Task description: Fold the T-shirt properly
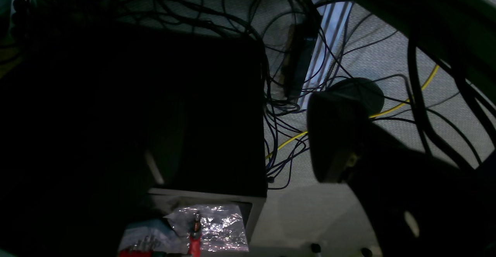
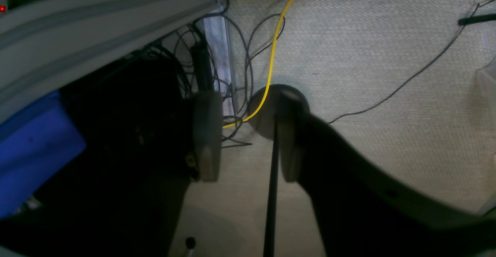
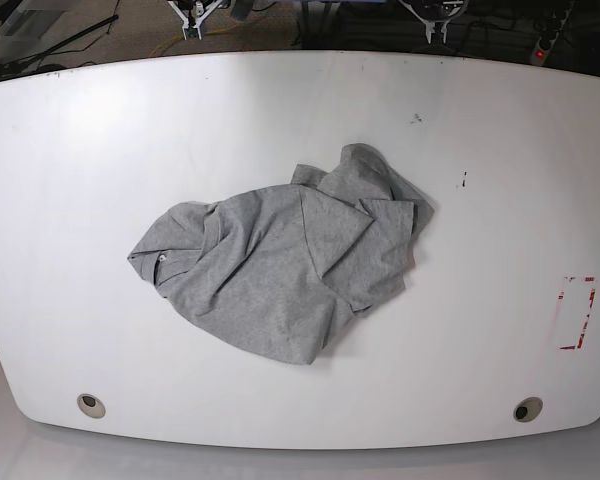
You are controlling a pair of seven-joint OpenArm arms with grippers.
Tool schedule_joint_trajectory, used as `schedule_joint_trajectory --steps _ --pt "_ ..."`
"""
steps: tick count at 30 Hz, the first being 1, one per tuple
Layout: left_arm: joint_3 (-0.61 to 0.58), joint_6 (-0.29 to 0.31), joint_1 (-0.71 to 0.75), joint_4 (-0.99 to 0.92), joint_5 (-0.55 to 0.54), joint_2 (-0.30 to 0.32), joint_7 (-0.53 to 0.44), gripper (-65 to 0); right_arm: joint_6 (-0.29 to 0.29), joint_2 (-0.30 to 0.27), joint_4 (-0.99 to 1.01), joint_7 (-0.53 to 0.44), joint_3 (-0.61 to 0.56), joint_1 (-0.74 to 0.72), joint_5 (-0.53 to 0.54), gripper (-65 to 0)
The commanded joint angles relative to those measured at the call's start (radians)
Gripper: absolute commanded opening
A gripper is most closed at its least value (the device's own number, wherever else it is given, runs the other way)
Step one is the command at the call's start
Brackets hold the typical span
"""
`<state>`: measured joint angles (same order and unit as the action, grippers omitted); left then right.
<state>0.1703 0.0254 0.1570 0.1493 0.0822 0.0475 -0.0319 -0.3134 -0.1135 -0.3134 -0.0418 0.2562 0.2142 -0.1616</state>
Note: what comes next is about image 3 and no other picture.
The red tape rectangle marking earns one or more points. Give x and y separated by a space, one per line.
574 308

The left table cable grommet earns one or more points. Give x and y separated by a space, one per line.
91 406

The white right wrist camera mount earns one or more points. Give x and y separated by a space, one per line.
194 14

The grey T-shirt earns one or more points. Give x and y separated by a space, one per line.
280 271

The power strip with red light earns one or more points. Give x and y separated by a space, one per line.
548 36

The right table cable grommet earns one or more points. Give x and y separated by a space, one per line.
528 410

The table cable grommet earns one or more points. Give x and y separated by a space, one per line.
528 410
91 406

